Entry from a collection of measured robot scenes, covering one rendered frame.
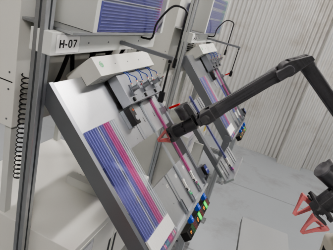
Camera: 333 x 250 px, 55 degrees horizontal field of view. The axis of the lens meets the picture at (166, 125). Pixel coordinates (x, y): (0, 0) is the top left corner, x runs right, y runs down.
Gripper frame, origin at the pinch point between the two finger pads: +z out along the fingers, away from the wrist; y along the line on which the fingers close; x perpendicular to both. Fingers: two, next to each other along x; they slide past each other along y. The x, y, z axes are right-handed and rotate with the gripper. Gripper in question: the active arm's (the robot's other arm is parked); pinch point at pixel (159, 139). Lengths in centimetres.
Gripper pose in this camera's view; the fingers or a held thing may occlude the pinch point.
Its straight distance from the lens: 149.9
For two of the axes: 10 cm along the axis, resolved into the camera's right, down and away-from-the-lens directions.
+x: 4.7, 8.8, 0.6
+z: -8.1, 4.0, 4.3
